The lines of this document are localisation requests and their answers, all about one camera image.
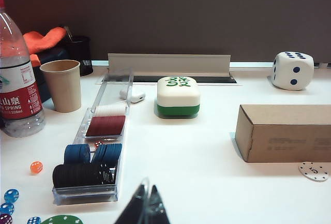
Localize blue poker chip stack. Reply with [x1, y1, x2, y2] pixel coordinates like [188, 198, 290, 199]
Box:
[63, 143, 92, 166]
[91, 143, 123, 167]

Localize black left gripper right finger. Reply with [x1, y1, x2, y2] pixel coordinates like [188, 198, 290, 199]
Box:
[151, 184, 172, 224]

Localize clear plastic chip tray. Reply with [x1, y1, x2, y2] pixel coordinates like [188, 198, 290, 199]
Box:
[52, 106, 128, 206]

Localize orange cloth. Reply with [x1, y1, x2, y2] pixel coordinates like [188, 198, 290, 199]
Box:
[22, 26, 69, 67]

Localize white poker chip stack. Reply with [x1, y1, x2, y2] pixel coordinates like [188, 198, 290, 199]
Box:
[95, 103, 127, 117]

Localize green poker chip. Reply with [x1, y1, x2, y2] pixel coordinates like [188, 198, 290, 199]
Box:
[38, 214, 85, 224]

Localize white cable tray flap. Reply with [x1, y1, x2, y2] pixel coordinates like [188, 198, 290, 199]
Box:
[107, 53, 232, 78]

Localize small orange translucent die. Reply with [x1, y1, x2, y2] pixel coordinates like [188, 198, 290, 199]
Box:
[30, 160, 44, 176]

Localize wide grey-brown desk divider panel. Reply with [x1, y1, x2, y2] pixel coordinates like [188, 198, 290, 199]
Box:
[0, 0, 331, 63]

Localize brown cardboard box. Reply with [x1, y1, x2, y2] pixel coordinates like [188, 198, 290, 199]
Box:
[234, 104, 331, 163]

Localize black poker chip stack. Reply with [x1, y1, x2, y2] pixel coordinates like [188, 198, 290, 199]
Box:
[52, 163, 117, 189]

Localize white and green case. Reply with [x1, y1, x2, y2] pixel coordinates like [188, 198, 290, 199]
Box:
[156, 76, 202, 118]

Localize red poker chip stack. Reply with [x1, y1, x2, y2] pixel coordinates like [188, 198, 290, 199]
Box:
[85, 115, 126, 137]

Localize clear plastic tray lid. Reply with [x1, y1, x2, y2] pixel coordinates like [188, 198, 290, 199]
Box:
[96, 66, 134, 111]

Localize beige paper cup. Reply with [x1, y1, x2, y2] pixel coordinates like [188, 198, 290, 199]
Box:
[39, 59, 83, 113]

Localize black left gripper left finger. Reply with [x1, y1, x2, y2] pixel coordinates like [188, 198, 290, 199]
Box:
[113, 184, 151, 224]

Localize white earbuds case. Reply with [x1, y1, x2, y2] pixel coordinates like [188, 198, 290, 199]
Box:
[119, 88, 146, 104]

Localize large white die blue dots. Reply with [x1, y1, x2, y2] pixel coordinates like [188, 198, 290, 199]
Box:
[272, 51, 315, 92]

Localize clear water bottle red label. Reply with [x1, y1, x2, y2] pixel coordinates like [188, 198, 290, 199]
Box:
[0, 0, 47, 138]

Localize black mug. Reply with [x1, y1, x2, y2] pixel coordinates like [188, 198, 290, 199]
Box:
[63, 35, 94, 77]

